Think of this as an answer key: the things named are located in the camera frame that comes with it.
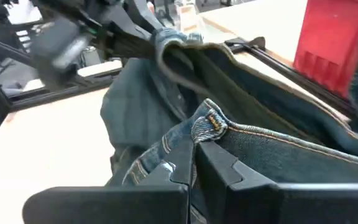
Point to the black aluminium table frame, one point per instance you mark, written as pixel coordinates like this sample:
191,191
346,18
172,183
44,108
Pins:
57,91

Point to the red plastic laundry bin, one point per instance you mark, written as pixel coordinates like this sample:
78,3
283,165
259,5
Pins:
331,43

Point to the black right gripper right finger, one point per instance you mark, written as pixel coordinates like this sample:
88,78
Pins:
259,205

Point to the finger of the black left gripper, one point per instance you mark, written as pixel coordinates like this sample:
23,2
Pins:
145,21

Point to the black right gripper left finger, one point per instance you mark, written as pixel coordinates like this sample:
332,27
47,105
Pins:
110,205

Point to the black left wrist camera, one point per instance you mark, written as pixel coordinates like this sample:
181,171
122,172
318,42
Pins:
57,49

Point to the beige side table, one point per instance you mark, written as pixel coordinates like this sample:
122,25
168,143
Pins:
259,25

